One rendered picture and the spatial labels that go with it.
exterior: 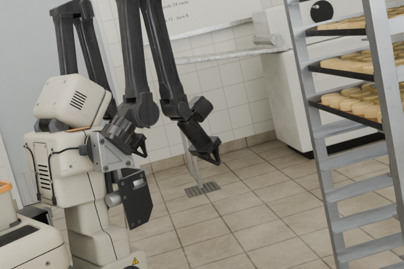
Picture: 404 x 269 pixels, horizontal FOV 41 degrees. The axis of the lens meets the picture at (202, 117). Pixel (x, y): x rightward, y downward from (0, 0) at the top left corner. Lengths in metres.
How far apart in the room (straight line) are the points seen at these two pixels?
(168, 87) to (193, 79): 3.20
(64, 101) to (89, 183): 0.26
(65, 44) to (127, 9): 0.43
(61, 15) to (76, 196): 0.64
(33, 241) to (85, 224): 0.31
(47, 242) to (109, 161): 0.27
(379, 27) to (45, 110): 1.02
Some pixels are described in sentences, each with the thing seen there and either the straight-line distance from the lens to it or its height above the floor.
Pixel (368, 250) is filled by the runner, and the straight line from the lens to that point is 1.63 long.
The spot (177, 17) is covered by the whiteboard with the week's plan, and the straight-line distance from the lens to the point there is 4.75.
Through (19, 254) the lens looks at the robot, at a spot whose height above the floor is 0.79.
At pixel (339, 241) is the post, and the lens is 1.59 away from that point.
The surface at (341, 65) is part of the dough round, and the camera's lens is 1.28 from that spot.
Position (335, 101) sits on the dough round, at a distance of 1.34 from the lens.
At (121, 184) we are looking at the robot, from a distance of 1.65.
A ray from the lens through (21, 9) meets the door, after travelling 4.80.
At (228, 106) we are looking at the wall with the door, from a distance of 4.88.
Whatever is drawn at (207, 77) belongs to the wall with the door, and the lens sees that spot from 4.81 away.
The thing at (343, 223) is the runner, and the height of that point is 0.60.
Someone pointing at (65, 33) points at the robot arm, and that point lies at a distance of 1.93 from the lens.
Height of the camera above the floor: 1.23
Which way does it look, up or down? 10 degrees down
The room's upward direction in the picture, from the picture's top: 13 degrees counter-clockwise
